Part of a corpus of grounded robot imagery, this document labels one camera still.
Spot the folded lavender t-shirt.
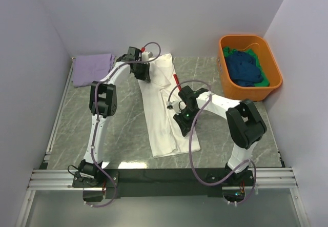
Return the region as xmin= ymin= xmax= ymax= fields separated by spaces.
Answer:
xmin=72 ymin=53 xmax=115 ymax=88

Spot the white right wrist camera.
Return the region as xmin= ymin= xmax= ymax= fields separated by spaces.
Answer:
xmin=167 ymin=100 xmax=183 ymax=112

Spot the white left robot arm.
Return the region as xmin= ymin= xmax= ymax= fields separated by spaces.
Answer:
xmin=78 ymin=47 xmax=151 ymax=187

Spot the white t-shirt red print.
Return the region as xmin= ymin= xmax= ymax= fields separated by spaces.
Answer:
xmin=138 ymin=54 xmax=189 ymax=158

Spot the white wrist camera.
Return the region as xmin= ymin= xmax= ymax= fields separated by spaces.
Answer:
xmin=140 ymin=46 xmax=154 ymax=64
xmin=167 ymin=100 xmax=183 ymax=112

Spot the orange plastic bin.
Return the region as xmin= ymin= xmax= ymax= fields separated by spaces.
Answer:
xmin=217 ymin=34 xmax=282 ymax=101

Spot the aluminium extrusion rail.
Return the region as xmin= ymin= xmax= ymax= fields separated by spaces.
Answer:
xmin=27 ymin=168 xmax=298 ymax=191

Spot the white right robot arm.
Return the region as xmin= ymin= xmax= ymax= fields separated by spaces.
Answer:
xmin=167 ymin=86 xmax=267 ymax=185

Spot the blue t-shirt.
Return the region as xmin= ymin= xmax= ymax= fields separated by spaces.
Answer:
xmin=224 ymin=50 xmax=264 ymax=87

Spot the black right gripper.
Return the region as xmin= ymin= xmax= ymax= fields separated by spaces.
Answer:
xmin=173 ymin=107 xmax=200 ymax=137

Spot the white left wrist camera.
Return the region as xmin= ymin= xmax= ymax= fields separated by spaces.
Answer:
xmin=140 ymin=46 xmax=154 ymax=64

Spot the green t-shirt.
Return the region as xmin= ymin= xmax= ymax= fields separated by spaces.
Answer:
xmin=222 ymin=46 xmax=270 ymax=87

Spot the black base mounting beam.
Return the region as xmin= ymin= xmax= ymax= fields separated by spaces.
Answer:
xmin=72 ymin=168 xmax=256 ymax=202

